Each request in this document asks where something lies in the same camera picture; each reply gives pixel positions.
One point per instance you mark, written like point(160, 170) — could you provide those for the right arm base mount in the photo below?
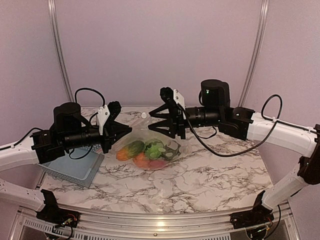
point(255, 216)

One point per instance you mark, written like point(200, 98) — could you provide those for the front aluminium rail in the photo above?
point(109, 225)

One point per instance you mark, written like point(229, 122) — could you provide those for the pink red fake fruit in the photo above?
point(157, 164)

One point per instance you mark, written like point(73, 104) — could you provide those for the light green fake fruit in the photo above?
point(153, 149)

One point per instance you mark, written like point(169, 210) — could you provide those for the right aluminium frame post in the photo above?
point(260, 33)

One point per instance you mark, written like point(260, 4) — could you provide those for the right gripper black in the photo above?
point(176, 123)

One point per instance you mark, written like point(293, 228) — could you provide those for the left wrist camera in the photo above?
point(107, 113)

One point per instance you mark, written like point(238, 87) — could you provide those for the fake orange fruit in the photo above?
point(141, 161)

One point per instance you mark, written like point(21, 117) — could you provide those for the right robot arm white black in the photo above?
point(243, 124)

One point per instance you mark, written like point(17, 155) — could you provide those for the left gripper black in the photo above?
point(112, 133)

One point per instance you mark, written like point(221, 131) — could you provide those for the left aluminium frame post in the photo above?
point(59, 49)

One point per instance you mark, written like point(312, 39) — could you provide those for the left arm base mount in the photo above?
point(52, 213)

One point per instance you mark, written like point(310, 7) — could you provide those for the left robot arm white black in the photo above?
point(69, 131)

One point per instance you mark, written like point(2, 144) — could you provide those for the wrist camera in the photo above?
point(172, 97)
point(107, 113)

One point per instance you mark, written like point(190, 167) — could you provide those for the clear zip top bag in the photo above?
point(141, 132)

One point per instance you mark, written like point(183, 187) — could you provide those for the dark green fake vegetable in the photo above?
point(172, 151)

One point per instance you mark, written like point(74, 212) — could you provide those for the light blue plastic basket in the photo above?
point(80, 168)

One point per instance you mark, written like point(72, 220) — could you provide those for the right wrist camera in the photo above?
point(172, 97)

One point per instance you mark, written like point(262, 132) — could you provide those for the aluminium frame post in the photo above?
point(260, 33)
point(59, 49)

